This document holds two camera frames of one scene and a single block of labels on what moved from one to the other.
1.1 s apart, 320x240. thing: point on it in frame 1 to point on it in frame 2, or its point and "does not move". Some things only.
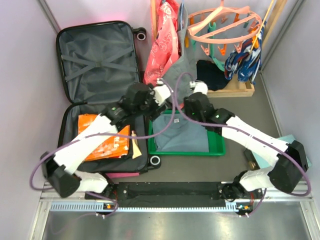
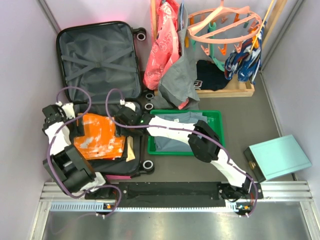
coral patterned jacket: x=165 y=52 does not move
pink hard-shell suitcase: x=97 y=75 does not move
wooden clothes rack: x=235 y=86 does not move
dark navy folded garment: x=210 y=74 does not move
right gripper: x=187 y=108 to x=118 y=121
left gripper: x=155 y=104 to x=79 y=130
